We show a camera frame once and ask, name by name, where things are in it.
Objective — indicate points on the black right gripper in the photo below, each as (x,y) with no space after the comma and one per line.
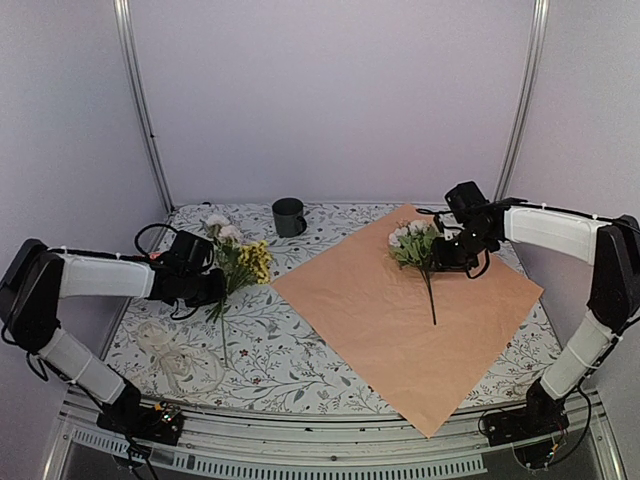
(441,260)

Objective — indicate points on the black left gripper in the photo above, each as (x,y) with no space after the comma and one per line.
(218,292)

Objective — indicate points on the white rose flower bunch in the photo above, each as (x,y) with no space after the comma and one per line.
(410,246)

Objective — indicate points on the white purple flower bunch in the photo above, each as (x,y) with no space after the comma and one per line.
(227,239)

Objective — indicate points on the peach wrapping paper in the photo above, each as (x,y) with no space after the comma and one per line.
(421,348)

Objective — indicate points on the yellow flower bunch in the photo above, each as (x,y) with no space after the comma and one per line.
(256,259)

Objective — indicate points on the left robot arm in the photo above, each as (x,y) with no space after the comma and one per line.
(39,277)

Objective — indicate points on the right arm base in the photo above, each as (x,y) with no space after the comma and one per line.
(542,416)

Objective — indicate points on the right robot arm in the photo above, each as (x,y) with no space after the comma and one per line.
(609,246)

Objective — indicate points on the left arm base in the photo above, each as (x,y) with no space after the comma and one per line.
(161,423)

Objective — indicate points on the cream ribbon bow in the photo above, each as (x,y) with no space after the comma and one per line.
(176,369)

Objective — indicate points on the dark grey mug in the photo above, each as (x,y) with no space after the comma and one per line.
(288,215)

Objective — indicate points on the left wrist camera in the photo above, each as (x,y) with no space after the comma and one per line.
(190,253)

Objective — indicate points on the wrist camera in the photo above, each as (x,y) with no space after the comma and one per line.
(465,200)
(190,253)

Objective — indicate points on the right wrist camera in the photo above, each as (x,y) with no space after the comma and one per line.
(465,200)

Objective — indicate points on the front aluminium rail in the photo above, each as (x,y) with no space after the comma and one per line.
(224,443)

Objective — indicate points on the left aluminium frame post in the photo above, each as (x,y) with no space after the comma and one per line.
(124,25)

